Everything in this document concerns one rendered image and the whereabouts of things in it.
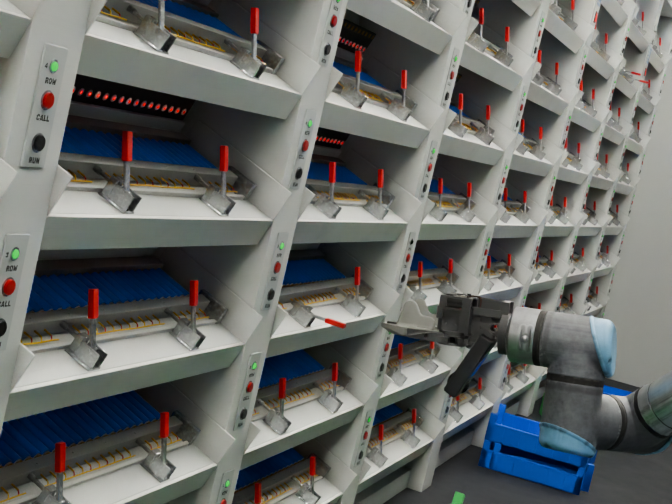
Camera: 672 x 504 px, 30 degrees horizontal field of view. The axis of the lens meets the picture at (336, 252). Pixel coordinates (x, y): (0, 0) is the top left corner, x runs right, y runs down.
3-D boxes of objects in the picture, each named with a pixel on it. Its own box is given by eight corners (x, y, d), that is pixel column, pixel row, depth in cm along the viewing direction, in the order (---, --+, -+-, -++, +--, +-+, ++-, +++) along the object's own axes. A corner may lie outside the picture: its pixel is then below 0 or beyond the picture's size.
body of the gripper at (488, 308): (447, 291, 211) (518, 301, 207) (442, 342, 211) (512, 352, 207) (435, 293, 203) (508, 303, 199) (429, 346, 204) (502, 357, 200)
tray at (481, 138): (494, 165, 317) (526, 120, 314) (430, 151, 260) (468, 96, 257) (432, 119, 322) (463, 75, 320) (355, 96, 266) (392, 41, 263)
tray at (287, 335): (373, 332, 255) (400, 294, 253) (254, 361, 198) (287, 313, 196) (299, 272, 260) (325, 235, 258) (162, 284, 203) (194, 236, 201)
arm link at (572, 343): (608, 382, 193) (617, 318, 193) (528, 370, 197) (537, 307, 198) (615, 382, 202) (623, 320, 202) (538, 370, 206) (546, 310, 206)
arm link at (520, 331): (540, 362, 206) (528, 368, 197) (511, 357, 208) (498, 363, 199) (546, 308, 206) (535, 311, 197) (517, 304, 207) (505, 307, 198)
